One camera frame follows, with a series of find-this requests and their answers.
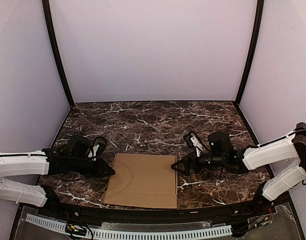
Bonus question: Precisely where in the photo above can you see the brown cardboard box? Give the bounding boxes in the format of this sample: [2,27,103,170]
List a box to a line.
[102,153,179,209]

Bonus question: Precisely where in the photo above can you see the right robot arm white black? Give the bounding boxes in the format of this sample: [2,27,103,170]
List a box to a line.
[171,122,306,202]

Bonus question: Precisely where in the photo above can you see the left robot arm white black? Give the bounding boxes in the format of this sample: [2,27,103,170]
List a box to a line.
[0,135,115,208]

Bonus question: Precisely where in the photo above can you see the left small circuit board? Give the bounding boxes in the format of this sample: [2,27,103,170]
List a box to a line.
[65,224,87,237]

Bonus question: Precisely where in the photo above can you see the small circuit board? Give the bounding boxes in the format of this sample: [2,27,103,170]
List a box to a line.
[249,216,273,229]
[65,224,87,237]

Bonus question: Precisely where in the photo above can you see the right small circuit board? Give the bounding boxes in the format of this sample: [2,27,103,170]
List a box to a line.
[249,216,273,229]

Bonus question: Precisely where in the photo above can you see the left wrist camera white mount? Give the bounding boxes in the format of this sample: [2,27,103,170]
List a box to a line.
[92,136,107,161]

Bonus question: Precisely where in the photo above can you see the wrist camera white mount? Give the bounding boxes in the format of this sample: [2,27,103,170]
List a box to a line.
[183,131,206,157]
[92,136,107,161]

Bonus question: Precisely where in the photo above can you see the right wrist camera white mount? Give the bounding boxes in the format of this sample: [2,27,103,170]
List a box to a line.
[183,131,206,157]

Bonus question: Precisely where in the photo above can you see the black front frame rail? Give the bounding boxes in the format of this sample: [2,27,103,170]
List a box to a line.
[38,200,273,225]

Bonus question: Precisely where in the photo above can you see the white slotted cable duct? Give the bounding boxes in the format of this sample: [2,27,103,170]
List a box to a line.
[25,213,232,240]

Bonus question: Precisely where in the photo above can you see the right black frame post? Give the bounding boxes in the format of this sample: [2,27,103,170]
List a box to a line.
[234,0,264,108]

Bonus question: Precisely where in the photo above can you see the black frame post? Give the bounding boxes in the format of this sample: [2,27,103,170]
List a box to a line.
[234,0,264,108]
[42,0,75,108]

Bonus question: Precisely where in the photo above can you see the left black frame post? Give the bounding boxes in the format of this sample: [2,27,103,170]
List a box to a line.
[42,0,75,108]

